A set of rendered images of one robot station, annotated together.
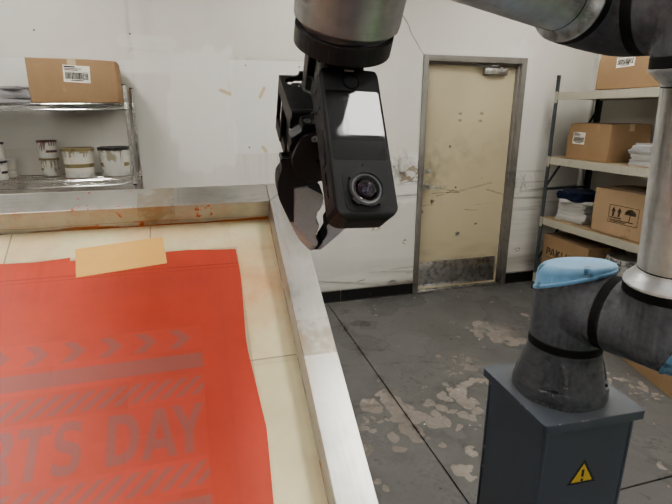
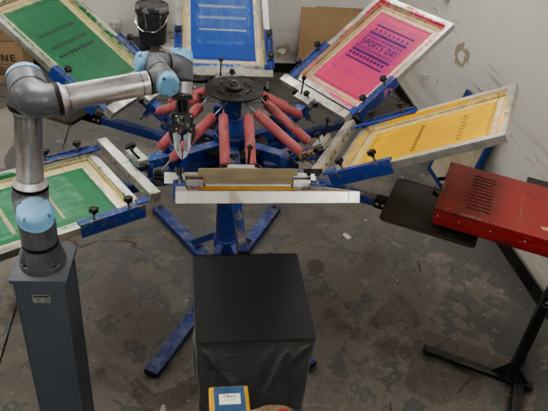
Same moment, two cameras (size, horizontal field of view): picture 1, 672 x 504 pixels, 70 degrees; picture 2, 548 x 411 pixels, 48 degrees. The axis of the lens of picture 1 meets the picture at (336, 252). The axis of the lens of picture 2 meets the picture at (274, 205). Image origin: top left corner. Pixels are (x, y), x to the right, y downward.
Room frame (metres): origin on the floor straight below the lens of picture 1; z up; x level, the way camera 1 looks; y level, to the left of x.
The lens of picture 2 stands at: (2.20, 0.50, 2.62)
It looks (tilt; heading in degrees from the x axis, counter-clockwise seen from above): 35 degrees down; 185
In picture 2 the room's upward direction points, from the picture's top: 6 degrees clockwise
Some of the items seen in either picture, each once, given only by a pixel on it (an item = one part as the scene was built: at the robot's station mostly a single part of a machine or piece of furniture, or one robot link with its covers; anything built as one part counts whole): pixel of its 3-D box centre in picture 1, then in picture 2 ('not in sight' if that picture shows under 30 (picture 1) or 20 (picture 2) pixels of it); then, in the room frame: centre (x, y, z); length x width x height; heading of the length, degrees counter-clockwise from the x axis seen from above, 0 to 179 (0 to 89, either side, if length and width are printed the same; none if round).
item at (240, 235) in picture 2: not in sight; (239, 228); (-0.03, 0.16, 0.89); 1.24 x 0.06 x 0.06; 16
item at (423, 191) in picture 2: not in sight; (347, 190); (-0.46, 0.64, 0.91); 1.34 x 0.40 x 0.08; 76
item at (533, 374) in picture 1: (562, 361); (41, 251); (0.73, -0.39, 1.25); 0.15 x 0.15 x 0.10
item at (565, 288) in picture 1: (575, 298); (37, 222); (0.73, -0.39, 1.37); 0.13 x 0.12 x 0.14; 34
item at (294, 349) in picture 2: not in sight; (253, 376); (0.67, 0.36, 0.74); 0.45 x 0.03 x 0.43; 106
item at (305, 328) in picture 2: not in sight; (250, 293); (0.45, 0.30, 0.95); 0.48 x 0.44 x 0.01; 16
